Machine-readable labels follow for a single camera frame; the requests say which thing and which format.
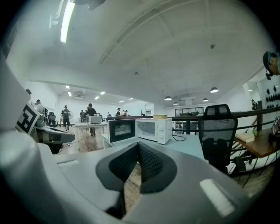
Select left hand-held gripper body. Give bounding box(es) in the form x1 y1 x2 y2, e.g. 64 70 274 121
15 102 76 145

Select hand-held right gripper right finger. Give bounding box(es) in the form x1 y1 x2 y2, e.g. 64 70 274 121
138 141 177 194

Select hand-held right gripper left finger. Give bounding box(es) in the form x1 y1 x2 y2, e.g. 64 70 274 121
95 141 140 220

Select black mesh office chair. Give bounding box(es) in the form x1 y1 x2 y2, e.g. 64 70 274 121
47 112 58 128
200 104 239 175

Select long checkered table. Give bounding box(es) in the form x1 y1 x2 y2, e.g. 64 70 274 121
74 122 108 134

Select row of ceiling light panels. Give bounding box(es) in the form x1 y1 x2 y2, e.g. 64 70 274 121
65 84 134 103

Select cream book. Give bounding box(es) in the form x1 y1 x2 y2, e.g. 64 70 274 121
235 132 256 143

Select fluorescent ceiling tube light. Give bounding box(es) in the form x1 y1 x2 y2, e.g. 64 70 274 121
60 0 76 43

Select wooden desk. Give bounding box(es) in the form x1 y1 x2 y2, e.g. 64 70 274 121
235 128 280 158

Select black metal railing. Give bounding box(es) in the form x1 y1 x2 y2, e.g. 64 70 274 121
171 106 280 135

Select black items on wall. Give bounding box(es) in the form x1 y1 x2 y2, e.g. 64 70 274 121
265 86 280 109

